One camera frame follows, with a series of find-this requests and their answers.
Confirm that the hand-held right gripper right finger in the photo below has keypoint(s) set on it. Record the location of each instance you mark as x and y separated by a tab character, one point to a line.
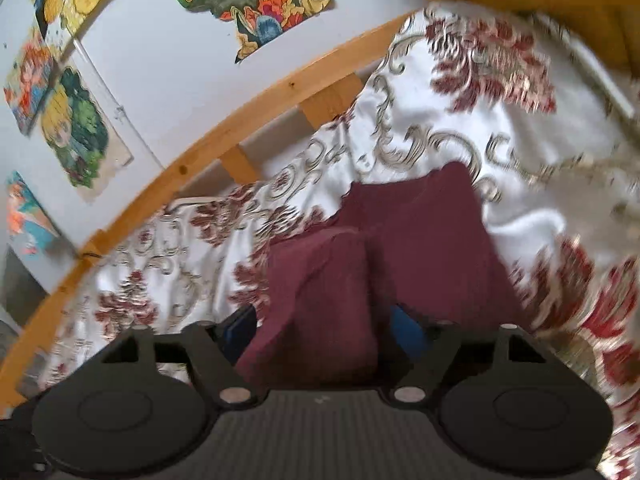
407	332

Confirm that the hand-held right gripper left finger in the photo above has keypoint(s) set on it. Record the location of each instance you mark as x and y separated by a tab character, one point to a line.
241	330

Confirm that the maroon cloth garment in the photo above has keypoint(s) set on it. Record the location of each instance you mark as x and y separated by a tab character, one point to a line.
425	235

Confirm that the white red floral bedspread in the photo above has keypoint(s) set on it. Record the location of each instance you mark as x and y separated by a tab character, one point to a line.
540	220

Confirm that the orange blue wall poster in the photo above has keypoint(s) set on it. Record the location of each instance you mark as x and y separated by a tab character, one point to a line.
30	220

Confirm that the green yellow wall poster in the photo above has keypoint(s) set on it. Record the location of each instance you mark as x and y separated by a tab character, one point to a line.
80	130

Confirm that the red blue wall poster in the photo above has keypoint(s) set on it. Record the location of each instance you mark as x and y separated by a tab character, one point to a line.
30	80

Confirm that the dark yellow wall poster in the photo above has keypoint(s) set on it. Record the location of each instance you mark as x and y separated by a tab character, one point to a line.
49	7

